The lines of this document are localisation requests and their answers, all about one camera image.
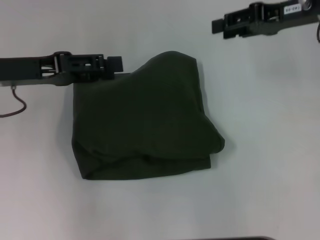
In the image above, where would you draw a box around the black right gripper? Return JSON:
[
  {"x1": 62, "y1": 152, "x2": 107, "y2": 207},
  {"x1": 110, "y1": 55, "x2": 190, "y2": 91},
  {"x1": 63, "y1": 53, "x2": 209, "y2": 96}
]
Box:
[{"x1": 211, "y1": 0, "x2": 320, "y2": 40}]

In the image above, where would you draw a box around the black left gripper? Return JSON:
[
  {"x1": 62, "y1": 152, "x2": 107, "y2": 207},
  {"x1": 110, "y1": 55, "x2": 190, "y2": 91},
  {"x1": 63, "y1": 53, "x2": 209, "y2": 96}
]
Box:
[{"x1": 0, "y1": 51, "x2": 124, "y2": 88}]

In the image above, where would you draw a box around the dark green FREE T-shirt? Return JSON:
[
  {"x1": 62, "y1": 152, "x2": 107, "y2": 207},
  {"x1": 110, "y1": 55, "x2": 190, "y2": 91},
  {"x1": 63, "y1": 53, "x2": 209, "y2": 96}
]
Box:
[{"x1": 71, "y1": 50, "x2": 226, "y2": 181}]

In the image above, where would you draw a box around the small silver gripper plug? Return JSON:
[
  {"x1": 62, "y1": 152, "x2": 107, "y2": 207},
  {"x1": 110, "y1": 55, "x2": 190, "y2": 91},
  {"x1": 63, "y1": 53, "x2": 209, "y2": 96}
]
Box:
[{"x1": 300, "y1": 0, "x2": 314, "y2": 11}]

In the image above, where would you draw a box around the dark left arm cable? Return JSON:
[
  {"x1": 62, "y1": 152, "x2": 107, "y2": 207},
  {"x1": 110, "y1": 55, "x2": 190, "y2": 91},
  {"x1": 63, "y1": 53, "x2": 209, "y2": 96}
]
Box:
[{"x1": 0, "y1": 85, "x2": 28, "y2": 118}]

